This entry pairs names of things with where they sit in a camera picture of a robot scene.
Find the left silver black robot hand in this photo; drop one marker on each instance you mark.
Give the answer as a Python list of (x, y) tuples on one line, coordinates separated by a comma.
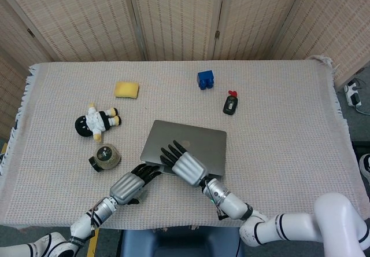
[(131, 184)]

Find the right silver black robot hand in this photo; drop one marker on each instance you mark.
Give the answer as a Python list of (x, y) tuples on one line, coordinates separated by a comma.
[(185, 164)]

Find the silver laptop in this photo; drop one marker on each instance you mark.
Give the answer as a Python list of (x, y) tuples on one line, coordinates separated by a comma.
[(199, 147)]

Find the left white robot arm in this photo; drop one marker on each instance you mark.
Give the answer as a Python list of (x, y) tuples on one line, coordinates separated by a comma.
[(72, 231)]

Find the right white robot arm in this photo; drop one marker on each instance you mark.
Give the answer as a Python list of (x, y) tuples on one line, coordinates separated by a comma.
[(289, 219)]

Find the glass jar with black lid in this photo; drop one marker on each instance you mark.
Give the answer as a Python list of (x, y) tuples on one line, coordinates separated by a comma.
[(105, 157)]

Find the black white plush doll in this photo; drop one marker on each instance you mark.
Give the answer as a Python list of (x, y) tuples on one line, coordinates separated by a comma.
[(95, 121)]

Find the black bottle with red cap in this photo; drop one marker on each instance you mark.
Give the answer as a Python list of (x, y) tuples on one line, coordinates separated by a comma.
[(230, 104)]

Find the beige woven tablecloth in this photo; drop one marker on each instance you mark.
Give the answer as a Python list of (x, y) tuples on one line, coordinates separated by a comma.
[(260, 152)]

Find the blue toy block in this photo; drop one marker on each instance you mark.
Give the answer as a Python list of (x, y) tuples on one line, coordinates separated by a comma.
[(205, 79)]

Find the yellow sponge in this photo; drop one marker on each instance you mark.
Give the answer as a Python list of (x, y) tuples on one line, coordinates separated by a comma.
[(126, 89)]

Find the woven folding screen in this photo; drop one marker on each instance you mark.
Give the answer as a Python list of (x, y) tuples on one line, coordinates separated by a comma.
[(185, 16)]

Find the black white shoe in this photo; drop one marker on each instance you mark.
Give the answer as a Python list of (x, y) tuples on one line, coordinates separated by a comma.
[(365, 168)]

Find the white power strip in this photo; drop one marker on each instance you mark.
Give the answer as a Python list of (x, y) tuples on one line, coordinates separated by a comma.
[(353, 95)]

